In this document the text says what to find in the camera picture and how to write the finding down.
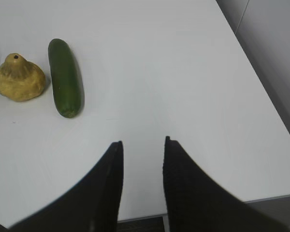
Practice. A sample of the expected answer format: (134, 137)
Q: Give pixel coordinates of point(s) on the yellow pear-shaped squash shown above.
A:
(20, 80)

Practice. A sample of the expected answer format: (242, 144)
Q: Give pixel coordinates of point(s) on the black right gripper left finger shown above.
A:
(92, 205)

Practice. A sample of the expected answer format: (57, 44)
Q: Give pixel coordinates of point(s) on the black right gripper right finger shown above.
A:
(196, 203)

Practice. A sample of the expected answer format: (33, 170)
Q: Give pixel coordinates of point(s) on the green cucumber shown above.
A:
(66, 79)

